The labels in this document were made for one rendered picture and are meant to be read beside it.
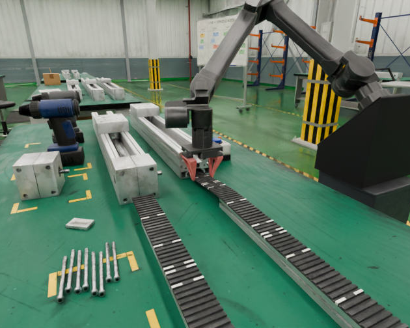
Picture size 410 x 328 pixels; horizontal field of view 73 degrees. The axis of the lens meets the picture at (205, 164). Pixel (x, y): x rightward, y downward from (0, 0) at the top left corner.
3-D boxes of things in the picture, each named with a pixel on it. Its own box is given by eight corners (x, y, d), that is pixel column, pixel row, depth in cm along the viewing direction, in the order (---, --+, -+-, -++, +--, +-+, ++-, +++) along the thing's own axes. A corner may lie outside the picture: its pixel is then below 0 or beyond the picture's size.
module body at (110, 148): (150, 184, 81) (148, 156, 78) (114, 191, 77) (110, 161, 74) (113, 127, 149) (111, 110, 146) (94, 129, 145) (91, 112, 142)
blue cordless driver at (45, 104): (86, 164, 96) (76, 99, 88) (21, 172, 90) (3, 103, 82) (88, 157, 103) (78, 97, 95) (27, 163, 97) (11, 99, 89)
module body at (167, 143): (209, 173, 88) (209, 148, 85) (179, 179, 84) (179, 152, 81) (148, 123, 156) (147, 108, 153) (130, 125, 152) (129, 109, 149)
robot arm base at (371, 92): (409, 97, 76) (373, 122, 87) (393, 74, 79) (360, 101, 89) (390, 99, 73) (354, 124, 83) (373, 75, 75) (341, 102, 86)
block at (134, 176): (168, 195, 74) (166, 162, 70) (120, 205, 69) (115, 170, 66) (159, 183, 81) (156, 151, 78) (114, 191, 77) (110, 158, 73)
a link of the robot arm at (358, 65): (274, -22, 91) (265, 6, 100) (243, -7, 87) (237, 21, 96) (381, 68, 79) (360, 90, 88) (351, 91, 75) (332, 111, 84)
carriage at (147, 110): (160, 121, 135) (159, 107, 132) (137, 123, 130) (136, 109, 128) (151, 115, 148) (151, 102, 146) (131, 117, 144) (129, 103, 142)
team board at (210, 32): (191, 105, 702) (190, 19, 633) (205, 103, 735) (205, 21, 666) (239, 113, 603) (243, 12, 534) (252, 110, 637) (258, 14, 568)
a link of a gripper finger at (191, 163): (181, 177, 82) (180, 146, 78) (204, 173, 84) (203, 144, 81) (190, 186, 76) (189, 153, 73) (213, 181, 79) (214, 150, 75)
